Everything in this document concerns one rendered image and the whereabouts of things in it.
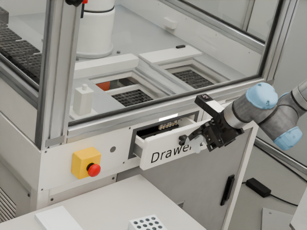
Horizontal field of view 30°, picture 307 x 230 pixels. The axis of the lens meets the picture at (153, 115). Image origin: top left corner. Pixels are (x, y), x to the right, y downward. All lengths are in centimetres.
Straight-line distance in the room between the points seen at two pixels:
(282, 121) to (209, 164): 68
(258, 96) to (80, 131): 50
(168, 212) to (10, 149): 50
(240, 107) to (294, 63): 193
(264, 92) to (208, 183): 80
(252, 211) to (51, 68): 192
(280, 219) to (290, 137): 156
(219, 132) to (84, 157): 40
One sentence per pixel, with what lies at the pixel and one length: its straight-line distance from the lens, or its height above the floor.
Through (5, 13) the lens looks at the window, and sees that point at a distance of 165.
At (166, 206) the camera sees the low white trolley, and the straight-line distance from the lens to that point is 175.
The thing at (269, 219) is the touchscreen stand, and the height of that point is 3.
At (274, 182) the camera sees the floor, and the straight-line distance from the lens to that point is 344.
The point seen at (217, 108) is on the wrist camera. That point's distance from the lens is 168.
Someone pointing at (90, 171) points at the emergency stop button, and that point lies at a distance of 163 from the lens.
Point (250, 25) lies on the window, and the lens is 198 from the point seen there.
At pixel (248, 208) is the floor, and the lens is 316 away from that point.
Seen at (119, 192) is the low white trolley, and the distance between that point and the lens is 177.
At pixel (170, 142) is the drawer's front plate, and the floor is 90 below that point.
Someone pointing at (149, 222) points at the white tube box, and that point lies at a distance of 162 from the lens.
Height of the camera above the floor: 182
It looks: 29 degrees down
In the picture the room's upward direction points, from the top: 11 degrees clockwise
